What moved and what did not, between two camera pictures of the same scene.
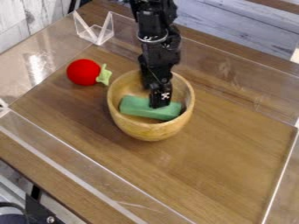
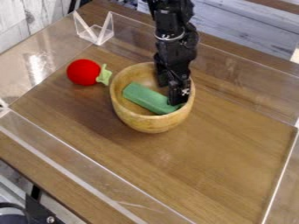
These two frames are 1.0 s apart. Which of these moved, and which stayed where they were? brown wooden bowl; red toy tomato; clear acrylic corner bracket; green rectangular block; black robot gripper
Moved: brown wooden bowl; green rectangular block; black robot gripper
Stayed: clear acrylic corner bracket; red toy tomato
